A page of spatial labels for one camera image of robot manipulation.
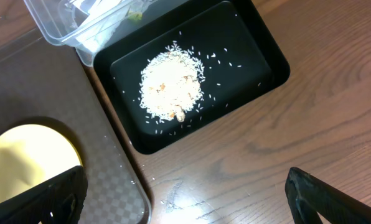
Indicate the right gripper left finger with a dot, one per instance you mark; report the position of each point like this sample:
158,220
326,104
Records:
57,200

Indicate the dark brown serving tray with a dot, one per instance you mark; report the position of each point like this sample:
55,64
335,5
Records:
43,84

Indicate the rice food waste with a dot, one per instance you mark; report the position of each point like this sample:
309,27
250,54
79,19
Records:
170,84

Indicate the black waste tray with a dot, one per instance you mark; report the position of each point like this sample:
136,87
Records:
241,58

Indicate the clear plastic bin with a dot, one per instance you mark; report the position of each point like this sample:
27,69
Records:
59,22

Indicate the green snack packet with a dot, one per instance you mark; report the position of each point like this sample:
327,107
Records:
135,16

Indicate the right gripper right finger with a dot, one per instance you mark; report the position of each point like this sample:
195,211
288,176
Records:
310,198

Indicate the yellow round plate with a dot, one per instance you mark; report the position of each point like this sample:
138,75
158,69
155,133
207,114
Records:
30,154

